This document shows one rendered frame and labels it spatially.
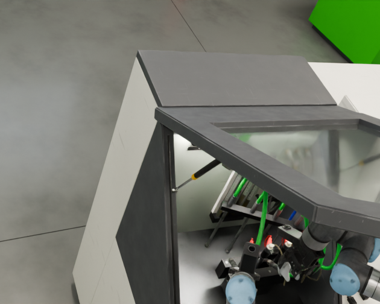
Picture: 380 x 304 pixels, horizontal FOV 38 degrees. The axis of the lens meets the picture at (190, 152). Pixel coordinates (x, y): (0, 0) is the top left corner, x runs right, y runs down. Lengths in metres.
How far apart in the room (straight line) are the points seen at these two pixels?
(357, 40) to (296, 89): 3.49
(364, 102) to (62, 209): 1.87
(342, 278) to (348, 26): 4.29
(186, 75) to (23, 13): 2.92
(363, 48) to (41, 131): 3.14
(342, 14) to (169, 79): 3.92
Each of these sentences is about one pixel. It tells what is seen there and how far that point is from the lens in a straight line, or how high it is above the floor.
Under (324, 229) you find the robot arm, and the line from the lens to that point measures 1.58.
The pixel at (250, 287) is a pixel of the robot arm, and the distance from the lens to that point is 1.45.
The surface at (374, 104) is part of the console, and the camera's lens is 2.12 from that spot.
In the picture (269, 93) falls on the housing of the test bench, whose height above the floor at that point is 1.50.
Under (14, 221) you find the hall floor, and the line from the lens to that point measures 3.21.
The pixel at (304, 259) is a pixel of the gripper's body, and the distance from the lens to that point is 1.69.
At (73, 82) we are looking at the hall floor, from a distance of 4.09.
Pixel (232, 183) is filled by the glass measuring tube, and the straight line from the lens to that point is 2.09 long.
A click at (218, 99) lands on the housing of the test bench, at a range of 1.84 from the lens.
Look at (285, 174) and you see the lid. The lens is 1.22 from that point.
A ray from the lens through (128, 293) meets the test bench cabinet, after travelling 2.17.
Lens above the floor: 2.59
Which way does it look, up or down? 42 degrees down
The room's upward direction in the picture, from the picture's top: 24 degrees clockwise
